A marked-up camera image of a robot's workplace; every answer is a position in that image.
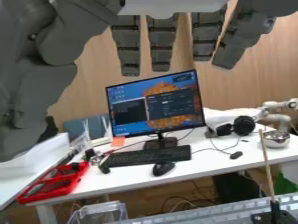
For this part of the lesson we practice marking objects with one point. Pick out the black keyboard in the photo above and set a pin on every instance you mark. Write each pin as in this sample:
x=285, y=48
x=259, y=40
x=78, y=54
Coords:
x=147, y=156

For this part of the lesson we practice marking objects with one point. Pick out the white desk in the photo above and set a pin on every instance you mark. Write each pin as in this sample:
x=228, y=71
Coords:
x=200, y=163

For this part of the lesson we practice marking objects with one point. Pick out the red tray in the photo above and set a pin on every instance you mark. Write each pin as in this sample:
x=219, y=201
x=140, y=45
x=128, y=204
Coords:
x=71, y=171
x=42, y=191

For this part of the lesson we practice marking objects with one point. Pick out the small orange note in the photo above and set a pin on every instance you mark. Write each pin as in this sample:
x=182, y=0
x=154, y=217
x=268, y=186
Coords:
x=118, y=141

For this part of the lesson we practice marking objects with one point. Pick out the small white jointed device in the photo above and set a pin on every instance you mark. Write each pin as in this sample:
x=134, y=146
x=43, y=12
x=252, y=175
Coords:
x=277, y=111

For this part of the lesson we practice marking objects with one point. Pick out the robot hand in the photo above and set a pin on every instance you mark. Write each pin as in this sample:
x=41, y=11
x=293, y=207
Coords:
x=35, y=66

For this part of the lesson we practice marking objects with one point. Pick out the clear box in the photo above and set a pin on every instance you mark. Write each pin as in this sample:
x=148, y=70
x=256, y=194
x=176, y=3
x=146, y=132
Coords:
x=101, y=213

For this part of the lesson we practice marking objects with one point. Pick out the computer screen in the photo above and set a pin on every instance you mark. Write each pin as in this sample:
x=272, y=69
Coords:
x=155, y=103

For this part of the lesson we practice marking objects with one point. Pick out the black mouse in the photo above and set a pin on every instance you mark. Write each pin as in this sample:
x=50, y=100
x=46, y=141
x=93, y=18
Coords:
x=164, y=168

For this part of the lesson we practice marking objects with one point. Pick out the metal bowl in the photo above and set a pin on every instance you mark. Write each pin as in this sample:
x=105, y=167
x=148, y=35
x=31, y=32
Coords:
x=276, y=139

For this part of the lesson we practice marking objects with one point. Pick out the small black item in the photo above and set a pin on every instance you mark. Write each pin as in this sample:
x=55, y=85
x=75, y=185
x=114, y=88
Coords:
x=105, y=168

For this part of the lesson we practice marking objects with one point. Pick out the black headphones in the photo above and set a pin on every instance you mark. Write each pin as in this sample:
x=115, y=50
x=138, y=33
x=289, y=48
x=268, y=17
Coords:
x=242, y=125

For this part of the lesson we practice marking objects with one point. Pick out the black plate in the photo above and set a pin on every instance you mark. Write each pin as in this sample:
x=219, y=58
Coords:
x=284, y=215

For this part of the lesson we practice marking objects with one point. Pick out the thin stick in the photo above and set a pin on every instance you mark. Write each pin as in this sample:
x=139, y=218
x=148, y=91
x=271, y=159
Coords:
x=267, y=166

